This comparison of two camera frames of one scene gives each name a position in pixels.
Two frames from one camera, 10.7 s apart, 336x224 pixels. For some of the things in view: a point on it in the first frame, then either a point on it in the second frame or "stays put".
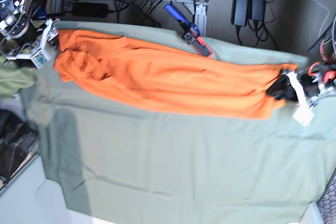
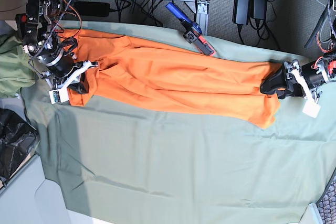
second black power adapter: (257, 1) stays put
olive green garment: (13, 79) stays put
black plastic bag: (18, 139) stays put
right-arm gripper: (31, 41) to (61, 70)
